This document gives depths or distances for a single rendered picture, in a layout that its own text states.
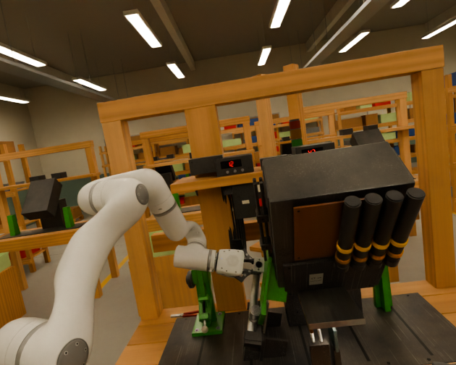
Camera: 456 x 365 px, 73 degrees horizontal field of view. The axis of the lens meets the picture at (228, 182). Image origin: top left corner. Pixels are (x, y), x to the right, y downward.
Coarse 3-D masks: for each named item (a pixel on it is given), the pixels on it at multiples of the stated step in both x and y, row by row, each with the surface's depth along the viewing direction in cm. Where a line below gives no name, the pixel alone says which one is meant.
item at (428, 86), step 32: (416, 96) 135; (128, 128) 148; (192, 128) 138; (416, 128) 139; (128, 160) 143; (448, 160) 133; (448, 192) 135; (224, 224) 143; (448, 224) 137; (128, 256) 149; (448, 256) 139; (224, 288) 148
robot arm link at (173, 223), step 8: (176, 208) 106; (160, 216) 103; (168, 216) 104; (176, 216) 106; (160, 224) 106; (168, 224) 105; (176, 224) 106; (184, 224) 109; (192, 224) 116; (168, 232) 107; (176, 232) 107; (184, 232) 109; (192, 232) 122; (200, 232) 123; (176, 240) 110; (192, 240) 123; (200, 240) 123
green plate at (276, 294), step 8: (264, 264) 117; (272, 264) 107; (264, 272) 113; (272, 272) 107; (264, 280) 110; (272, 280) 108; (264, 288) 107; (272, 288) 108; (280, 288) 108; (264, 296) 107; (272, 296) 109; (280, 296) 108
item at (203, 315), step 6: (210, 282) 138; (198, 300) 131; (204, 300) 131; (210, 300) 134; (204, 306) 130; (210, 306) 132; (204, 312) 129; (210, 312) 131; (204, 318) 127; (210, 318) 130
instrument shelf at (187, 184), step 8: (256, 168) 144; (192, 176) 154; (208, 176) 141; (216, 176) 135; (224, 176) 130; (232, 176) 128; (240, 176) 128; (248, 176) 128; (256, 176) 127; (176, 184) 130; (184, 184) 130; (192, 184) 130; (200, 184) 129; (208, 184) 129; (216, 184) 129; (224, 184) 129; (232, 184) 129; (176, 192) 131
